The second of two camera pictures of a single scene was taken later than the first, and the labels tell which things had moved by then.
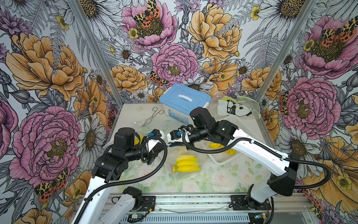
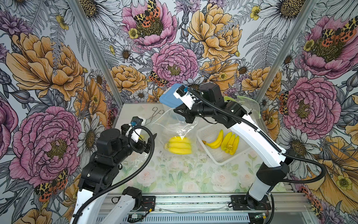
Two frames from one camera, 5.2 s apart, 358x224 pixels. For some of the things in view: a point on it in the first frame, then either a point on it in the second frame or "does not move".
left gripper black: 154,152 → 141,148
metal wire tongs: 154,108 does not move
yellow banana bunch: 185,163 → 178,146
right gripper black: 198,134 → 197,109
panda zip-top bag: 241,108 does not move
